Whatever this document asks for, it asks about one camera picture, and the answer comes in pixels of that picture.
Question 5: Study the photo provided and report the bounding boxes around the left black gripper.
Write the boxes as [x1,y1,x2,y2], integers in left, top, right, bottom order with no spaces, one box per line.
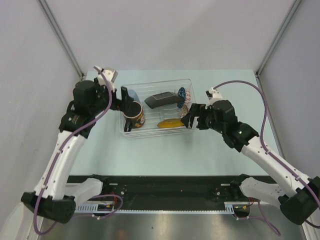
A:
[89,77,133,116]

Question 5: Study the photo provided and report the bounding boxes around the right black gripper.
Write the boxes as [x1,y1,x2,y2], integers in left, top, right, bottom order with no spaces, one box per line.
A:
[180,103,225,134]

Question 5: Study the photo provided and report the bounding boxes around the brown white patterned bowl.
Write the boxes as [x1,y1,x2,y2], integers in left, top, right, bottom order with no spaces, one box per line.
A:
[180,104,190,119]

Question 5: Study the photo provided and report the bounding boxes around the dark green red-rimmed mug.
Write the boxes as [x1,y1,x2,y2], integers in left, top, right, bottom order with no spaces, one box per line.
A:
[123,101,146,133]

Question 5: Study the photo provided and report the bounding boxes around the yellow round patterned plate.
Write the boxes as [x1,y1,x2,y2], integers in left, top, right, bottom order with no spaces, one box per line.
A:
[157,118,185,128]

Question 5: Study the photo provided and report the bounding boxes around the blue patterned bowl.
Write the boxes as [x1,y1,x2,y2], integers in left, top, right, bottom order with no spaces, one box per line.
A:
[177,87,192,109]

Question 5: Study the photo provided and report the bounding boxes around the black square floral plate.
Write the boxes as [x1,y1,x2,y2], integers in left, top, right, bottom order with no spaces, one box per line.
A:
[144,91,185,109]

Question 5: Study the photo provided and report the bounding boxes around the light blue cup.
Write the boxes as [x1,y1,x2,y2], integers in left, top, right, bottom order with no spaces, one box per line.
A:
[128,89,141,103]

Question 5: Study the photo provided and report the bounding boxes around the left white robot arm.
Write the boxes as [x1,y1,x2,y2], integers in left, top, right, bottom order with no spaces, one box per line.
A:
[21,76,196,224]

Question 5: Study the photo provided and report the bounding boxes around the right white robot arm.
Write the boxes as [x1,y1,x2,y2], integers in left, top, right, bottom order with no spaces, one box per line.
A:
[187,100,320,225]

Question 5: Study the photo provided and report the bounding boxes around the white wire dish rack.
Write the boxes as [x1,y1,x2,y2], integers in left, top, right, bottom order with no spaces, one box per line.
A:
[119,78,196,139]

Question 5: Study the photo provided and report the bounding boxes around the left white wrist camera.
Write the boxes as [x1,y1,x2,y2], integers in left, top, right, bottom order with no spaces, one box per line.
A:
[95,66,118,88]

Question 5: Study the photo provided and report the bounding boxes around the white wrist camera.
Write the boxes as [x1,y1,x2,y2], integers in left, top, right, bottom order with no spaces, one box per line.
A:
[95,66,118,88]
[205,87,223,109]

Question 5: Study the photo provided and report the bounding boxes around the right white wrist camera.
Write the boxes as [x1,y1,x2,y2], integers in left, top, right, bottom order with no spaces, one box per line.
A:
[205,87,223,109]

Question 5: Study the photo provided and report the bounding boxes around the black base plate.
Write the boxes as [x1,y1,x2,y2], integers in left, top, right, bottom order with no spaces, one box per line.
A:
[67,175,276,211]

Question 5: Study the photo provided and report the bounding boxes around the white slotted cable duct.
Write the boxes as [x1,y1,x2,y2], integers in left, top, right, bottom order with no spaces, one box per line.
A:
[74,201,251,216]

